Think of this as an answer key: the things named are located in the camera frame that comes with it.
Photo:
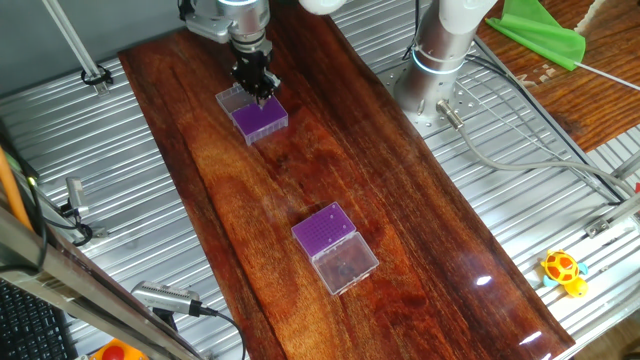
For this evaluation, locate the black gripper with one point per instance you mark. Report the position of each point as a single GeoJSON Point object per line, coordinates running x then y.
{"type": "Point", "coordinates": [251, 67]}

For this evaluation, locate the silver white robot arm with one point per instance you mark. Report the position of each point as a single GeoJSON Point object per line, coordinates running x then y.
{"type": "Point", "coordinates": [440, 60]}

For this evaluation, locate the purple pipette tip box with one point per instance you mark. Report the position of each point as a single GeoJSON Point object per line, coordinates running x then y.
{"type": "Point", "coordinates": [260, 120]}
{"type": "Point", "coordinates": [325, 230]}

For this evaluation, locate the dark wooden board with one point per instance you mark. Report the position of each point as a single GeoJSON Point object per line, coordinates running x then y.
{"type": "Point", "coordinates": [400, 225]}

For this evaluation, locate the orange tube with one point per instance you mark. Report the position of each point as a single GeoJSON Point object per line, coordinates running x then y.
{"type": "Point", "coordinates": [11, 192]}

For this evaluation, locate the green cloth flag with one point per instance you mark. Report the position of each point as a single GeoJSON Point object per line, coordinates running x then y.
{"type": "Point", "coordinates": [540, 35]}

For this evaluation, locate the orange emergency stop button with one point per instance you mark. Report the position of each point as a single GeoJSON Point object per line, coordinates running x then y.
{"type": "Point", "coordinates": [115, 351]}

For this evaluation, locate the black keyboard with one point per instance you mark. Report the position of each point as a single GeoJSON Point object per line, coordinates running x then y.
{"type": "Point", "coordinates": [30, 330]}

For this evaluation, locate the yellow orange turtle toy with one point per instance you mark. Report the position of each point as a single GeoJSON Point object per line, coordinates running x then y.
{"type": "Point", "coordinates": [562, 270]}

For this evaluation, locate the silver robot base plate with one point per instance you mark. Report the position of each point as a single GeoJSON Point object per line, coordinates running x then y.
{"type": "Point", "coordinates": [465, 100]}

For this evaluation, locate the small grey camera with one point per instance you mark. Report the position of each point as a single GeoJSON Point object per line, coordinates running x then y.
{"type": "Point", "coordinates": [76, 195]}

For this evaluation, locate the silver ribbed camera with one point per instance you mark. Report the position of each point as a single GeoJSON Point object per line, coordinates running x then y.
{"type": "Point", "coordinates": [165, 297]}

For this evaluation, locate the black camera stand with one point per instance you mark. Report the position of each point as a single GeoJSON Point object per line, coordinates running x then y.
{"type": "Point", "coordinates": [165, 319]}

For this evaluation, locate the large aluminium frame beam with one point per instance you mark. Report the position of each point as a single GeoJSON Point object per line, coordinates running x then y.
{"type": "Point", "coordinates": [75, 295]}

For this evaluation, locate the aluminium strut with bracket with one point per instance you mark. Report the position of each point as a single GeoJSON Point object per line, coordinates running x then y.
{"type": "Point", "coordinates": [597, 227]}

